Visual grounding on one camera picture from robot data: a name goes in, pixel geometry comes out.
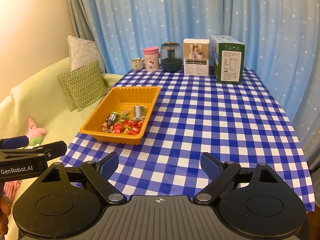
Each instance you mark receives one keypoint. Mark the white textured pillow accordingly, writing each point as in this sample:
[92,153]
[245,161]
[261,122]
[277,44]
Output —
[82,52]

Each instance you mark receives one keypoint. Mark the pink cartoon cup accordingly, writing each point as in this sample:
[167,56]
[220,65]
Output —
[151,62]

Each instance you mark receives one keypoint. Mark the clear grey snack packet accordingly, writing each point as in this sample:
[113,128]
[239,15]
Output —
[138,111]

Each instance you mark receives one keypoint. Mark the small brown candy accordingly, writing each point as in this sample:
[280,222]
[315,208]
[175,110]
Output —
[126,112]

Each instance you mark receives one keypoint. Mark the medium red snack packet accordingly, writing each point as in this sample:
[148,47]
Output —
[133,130]

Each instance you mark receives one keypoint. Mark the large red snack packet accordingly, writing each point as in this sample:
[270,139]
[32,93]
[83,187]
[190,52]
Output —
[117,128]

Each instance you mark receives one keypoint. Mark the pink star plush toy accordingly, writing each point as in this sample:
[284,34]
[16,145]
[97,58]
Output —
[35,130]

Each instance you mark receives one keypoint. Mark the long green black snack packet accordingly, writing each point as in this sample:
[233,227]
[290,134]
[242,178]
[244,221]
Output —
[111,118]

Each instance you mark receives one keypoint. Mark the small red white snack packet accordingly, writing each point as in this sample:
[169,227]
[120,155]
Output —
[130,123]

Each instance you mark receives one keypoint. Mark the green zigzag pillow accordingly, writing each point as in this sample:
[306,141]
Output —
[85,85]
[65,90]

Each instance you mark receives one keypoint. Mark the pale yellow sofa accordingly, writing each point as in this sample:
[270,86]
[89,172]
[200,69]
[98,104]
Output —
[50,92]

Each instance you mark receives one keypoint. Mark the orange plastic tray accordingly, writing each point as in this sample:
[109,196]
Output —
[130,95]

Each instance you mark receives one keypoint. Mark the pink textured cloth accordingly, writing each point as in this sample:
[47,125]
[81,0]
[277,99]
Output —
[12,190]

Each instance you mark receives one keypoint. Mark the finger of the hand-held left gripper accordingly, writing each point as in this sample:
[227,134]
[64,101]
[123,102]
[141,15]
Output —
[15,142]
[56,150]

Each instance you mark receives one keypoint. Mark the small red orange snack packet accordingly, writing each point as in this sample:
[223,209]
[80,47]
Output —
[139,123]

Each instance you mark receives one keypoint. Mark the person's left hand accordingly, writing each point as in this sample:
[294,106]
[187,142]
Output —
[4,215]

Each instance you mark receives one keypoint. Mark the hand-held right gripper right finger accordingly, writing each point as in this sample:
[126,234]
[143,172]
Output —
[210,166]

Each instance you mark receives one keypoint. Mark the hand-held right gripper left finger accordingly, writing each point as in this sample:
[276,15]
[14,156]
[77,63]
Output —
[109,166]

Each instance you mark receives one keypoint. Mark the blue white checked tablecloth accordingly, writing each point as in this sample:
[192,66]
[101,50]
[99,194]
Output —
[212,117]

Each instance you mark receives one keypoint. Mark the dark green glass humidifier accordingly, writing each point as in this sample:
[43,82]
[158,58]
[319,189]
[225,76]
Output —
[171,62]

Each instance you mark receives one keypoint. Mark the blue star curtain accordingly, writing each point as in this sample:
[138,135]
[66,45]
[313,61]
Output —
[200,10]

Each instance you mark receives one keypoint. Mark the green cardboard box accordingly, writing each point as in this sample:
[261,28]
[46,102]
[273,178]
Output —
[230,65]

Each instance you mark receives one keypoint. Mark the white cardboard box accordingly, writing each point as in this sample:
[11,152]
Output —
[196,65]

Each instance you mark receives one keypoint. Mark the small patterned mug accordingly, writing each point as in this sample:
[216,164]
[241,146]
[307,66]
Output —
[136,66]

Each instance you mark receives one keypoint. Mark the grey curtain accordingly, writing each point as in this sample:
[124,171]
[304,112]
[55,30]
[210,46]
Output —
[80,17]

